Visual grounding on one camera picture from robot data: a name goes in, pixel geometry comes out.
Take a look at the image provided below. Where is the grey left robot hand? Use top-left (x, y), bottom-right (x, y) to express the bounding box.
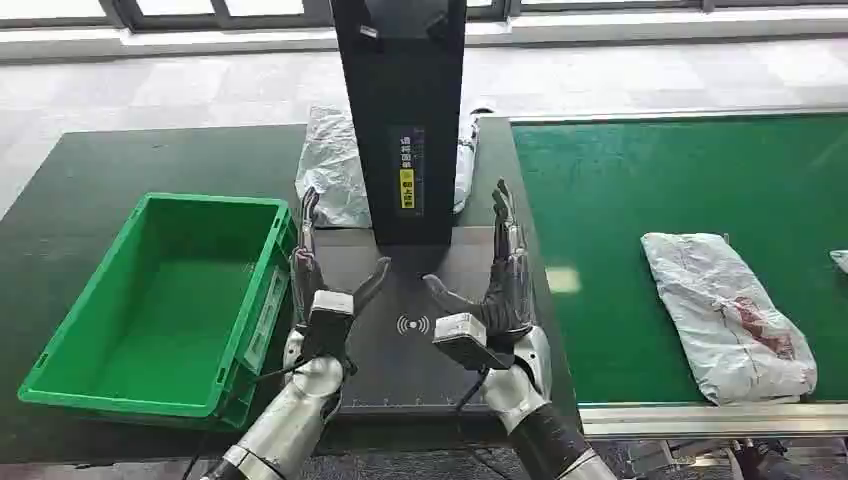
top-left (289, 186), bottom-right (393, 331)

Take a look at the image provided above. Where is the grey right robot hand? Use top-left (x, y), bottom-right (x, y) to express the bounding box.
top-left (421, 178), bottom-right (537, 340)

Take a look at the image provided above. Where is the white parcel with red print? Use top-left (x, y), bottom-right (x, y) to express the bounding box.
top-left (639, 231), bottom-right (819, 407)

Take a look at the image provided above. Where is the crinkled silver parcel bag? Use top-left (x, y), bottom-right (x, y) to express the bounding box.
top-left (294, 105), bottom-right (373, 231)

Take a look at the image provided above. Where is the slim white parcel bag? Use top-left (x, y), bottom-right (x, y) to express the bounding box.
top-left (453, 107), bottom-right (496, 215)

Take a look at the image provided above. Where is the green plastic crate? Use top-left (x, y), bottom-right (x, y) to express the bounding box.
top-left (17, 192), bottom-right (299, 431)

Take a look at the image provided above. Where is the green conveyor belt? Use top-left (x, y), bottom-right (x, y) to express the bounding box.
top-left (511, 113), bottom-right (848, 406)

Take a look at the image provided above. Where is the black scanner tower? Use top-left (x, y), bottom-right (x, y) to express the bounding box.
top-left (329, 0), bottom-right (469, 248)

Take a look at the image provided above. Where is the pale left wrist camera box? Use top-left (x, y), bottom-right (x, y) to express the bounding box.
top-left (305, 289), bottom-right (357, 364)

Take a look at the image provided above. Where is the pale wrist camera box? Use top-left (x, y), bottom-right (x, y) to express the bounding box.
top-left (305, 289), bottom-right (357, 364)
top-left (431, 312), bottom-right (516, 373)

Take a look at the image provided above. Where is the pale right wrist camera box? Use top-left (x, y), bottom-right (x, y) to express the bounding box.
top-left (431, 312), bottom-right (516, 373)

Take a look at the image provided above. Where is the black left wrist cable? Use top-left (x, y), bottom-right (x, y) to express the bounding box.
top-left (180, 356), bottom-right (314, 480)

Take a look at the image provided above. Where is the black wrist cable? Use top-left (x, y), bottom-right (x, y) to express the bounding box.
top-left (180, 356), bottom-right (314, 480)
top-left (453, 367), bottom-right (492, 417)

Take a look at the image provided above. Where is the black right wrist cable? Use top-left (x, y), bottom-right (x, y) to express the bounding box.
top-left (453, 367), bottom-right (492, 417)

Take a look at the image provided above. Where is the black scanner base plate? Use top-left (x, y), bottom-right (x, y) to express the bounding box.
top-left (311, 225), bottom-right (552, 420)

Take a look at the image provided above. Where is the dark window frame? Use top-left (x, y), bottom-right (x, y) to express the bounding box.
top-left (0, 0), bottom-right (848, 32)

